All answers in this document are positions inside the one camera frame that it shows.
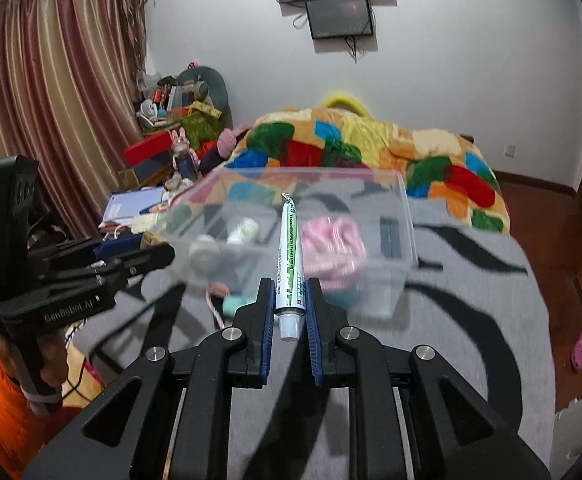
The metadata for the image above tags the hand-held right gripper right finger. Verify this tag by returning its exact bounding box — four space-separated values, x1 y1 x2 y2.
306 277 552 480

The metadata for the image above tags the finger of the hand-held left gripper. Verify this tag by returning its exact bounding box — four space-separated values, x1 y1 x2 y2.
27 238 108 267
46 243 177 287

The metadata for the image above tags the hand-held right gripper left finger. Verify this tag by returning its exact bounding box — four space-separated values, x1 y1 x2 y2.
21 277 277 480

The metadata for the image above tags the green white toothpaste tube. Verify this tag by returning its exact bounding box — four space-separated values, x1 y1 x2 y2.
274 194 305 344

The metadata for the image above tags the clear plastic storage box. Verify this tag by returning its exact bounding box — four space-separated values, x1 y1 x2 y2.
146 167 420 319

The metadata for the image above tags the person's left forearm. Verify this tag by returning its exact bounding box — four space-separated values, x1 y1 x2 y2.
0 345 86 480

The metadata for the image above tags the person's left hand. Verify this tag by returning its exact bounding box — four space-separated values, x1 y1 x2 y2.
0 332 72 398

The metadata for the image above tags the teal small container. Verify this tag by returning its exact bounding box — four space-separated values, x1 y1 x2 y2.
222 293 258 317

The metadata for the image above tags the blue paper folder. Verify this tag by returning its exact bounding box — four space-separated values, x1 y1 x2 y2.
101 188 165 227

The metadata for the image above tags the white tape roll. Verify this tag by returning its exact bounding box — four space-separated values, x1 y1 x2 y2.
189 234 223 275

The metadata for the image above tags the pink knitted cloth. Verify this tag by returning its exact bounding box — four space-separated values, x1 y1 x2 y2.
300 215 368 295

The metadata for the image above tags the small white bottle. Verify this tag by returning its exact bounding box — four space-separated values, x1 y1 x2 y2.
226 217 261 247

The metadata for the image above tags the red box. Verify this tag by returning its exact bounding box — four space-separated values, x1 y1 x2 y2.
123 130 175 167

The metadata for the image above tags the pink bunny toy bottle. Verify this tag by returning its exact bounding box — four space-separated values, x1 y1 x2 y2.
170 128 201 177

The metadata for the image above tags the green box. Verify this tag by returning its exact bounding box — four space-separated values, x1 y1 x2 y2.
179 112 222 144

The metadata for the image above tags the striped pink curtain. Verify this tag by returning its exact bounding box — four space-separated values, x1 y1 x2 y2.
0 0 148 242

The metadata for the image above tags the pink knit hat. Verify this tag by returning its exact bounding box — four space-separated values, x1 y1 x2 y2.
217 124 252 160

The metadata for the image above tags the grey black patterned bedspread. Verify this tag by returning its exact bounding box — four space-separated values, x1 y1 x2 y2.
66 175 558 480

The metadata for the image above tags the grey plush cushion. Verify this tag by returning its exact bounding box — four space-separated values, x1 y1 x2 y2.
176 65 233 127

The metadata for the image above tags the colourful patchwork blanket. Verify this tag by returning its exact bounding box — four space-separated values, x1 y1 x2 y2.
223 107 512 234

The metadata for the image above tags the yellow pillow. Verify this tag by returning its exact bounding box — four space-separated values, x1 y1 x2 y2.
319 90 373 117

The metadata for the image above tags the pink white cord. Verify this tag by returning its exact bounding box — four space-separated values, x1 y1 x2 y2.
204 284 228 332

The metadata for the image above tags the small black wall screen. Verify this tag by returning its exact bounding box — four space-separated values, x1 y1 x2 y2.
304 0 375 40

